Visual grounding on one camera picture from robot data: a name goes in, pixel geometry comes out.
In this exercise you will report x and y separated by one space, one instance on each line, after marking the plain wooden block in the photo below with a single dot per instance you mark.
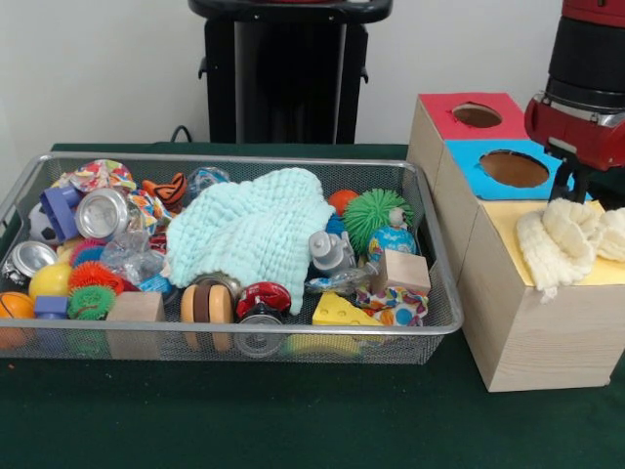
400 271

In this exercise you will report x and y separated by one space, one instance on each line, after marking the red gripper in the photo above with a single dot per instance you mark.
576 132

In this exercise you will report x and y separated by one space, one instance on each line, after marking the mint green muslin cloth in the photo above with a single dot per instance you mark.
254 230

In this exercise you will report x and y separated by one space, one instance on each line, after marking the yellow cheese wedge toy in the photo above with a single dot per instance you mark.
342 313

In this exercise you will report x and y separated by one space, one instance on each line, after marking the wooden box with three holes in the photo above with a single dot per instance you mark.
527 332

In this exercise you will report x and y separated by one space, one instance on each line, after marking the clear mesh bin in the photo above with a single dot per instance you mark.
437 313

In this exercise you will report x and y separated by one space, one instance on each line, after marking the blue globe ball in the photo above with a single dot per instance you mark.
393 244

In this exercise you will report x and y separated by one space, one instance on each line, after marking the blue spiky ball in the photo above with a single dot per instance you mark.
335 225

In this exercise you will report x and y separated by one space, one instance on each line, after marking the dark green side table cloth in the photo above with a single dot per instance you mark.
610 186

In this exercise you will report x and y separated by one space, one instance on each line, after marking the dark green tablecloth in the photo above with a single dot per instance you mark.
293 420

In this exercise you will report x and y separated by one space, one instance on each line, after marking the red ball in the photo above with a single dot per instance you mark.
342 200

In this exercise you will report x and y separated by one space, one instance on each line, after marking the green spiky ball with eyes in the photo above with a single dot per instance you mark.
373 217

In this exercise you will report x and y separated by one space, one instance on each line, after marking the cream muslin cloth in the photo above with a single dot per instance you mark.
557 244

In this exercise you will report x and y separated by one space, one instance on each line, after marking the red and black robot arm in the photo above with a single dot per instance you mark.
586 59

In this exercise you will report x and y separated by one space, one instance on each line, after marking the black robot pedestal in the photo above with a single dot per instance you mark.
283 78

